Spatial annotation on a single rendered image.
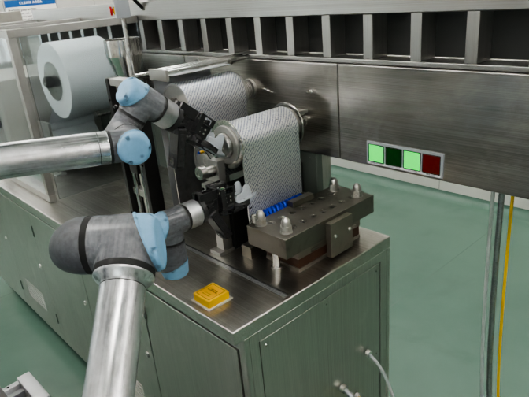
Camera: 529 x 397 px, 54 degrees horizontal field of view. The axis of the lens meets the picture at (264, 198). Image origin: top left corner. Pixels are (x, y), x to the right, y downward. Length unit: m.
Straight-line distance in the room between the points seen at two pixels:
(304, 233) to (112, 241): 0.63
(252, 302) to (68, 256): 0.55
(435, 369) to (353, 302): 1.01
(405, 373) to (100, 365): 1.82
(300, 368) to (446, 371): 1.15
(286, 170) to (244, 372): 0.62
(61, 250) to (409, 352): 1.95
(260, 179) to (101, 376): 0.84
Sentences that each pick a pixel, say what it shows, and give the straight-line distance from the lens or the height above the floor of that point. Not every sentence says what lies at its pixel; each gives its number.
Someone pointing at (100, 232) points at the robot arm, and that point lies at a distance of 1.03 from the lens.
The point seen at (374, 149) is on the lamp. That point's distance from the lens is 1.58.
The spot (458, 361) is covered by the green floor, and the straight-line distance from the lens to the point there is 2.67.
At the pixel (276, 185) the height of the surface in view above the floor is 1.09.
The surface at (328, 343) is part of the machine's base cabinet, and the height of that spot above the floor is 0.66.
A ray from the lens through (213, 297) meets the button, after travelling 1.41.
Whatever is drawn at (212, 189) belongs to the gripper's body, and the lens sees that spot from 1.46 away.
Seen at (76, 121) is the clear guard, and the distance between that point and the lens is 2.37.
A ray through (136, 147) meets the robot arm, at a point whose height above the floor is 1.37.
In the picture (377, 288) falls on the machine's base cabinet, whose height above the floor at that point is 0.73.
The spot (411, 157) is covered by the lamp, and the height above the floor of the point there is 1.20.
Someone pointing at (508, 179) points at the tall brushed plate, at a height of 1.18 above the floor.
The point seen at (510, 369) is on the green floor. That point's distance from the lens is 2.68.
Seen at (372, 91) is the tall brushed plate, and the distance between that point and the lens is 1.55.
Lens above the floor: 1.67
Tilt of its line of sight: 22 degrees down
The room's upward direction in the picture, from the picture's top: 5 degrees counter-clockwise
